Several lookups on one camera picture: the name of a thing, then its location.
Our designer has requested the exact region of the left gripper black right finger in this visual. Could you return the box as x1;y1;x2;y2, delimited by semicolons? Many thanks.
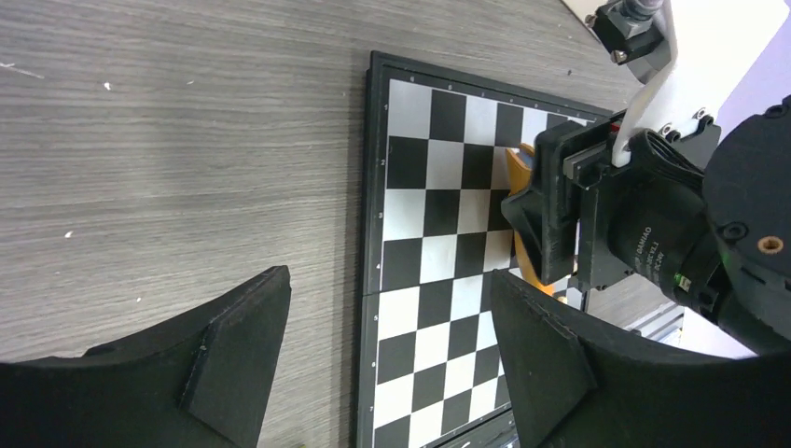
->
490;271;790;447

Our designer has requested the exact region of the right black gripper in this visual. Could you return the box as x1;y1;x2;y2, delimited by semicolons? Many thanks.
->
501;114;724;303

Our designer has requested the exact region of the black white chessboard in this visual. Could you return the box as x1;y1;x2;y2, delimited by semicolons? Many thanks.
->
355;51;607;447

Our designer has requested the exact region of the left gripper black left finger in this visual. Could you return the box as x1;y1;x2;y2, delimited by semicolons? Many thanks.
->
1;266;291;447

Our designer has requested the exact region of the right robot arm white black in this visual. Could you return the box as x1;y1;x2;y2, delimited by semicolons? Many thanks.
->
501;99;790;353

